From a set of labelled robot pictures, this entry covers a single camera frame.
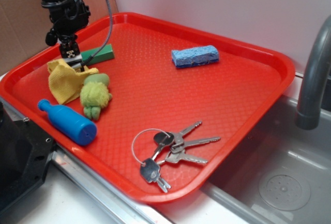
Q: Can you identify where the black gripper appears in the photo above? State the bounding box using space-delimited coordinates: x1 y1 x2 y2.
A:
46 0 91 71

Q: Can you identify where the green wooden block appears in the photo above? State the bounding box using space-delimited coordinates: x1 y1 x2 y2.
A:
81 44 115 66

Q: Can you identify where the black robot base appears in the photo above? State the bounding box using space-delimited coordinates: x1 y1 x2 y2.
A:
1 103 55 214

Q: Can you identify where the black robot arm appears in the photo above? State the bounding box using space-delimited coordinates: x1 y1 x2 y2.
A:
41 0 91 71

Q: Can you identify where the yellow cloth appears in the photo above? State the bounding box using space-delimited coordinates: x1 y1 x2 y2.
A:
47 58 99 104

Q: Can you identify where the green plush toy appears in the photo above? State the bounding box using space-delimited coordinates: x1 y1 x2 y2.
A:
80 73 112 121

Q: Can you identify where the cardboard panel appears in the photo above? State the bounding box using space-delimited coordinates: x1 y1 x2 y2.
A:
0 0 88 77

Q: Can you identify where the blue plastic bottle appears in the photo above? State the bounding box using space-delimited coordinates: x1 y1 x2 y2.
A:
38 99 97 146

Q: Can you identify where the red plastic tray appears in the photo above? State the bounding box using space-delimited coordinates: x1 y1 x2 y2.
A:
1 13 295 205

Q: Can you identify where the round head silver key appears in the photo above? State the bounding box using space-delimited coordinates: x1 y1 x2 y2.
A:
152 132 174 160

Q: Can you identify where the blue sponge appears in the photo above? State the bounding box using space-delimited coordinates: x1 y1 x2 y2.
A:
171 46 219 68

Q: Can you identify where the upper silver key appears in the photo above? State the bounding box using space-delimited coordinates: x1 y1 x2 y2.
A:
170 121 202 146

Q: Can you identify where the black head key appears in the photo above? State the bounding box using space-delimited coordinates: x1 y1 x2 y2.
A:
140 158 171 193

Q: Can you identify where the middle silver key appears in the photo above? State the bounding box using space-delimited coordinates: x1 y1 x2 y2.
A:
170 137 221 154

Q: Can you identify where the lower silver key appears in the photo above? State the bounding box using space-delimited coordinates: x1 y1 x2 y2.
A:
157 152 208 165

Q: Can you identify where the grey sink basin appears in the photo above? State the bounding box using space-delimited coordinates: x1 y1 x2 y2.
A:
202 96 330 223

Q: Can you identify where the grey faucet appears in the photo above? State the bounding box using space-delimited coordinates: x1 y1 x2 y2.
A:
295 17 330 130

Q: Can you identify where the sink drain cover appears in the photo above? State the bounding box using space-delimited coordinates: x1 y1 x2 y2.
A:
259 172 311 211

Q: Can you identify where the grey braided cable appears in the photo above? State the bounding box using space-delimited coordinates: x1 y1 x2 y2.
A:
82 0 113 66

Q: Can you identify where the wire key ring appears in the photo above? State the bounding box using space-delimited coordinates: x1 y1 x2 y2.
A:
131 128 172 167

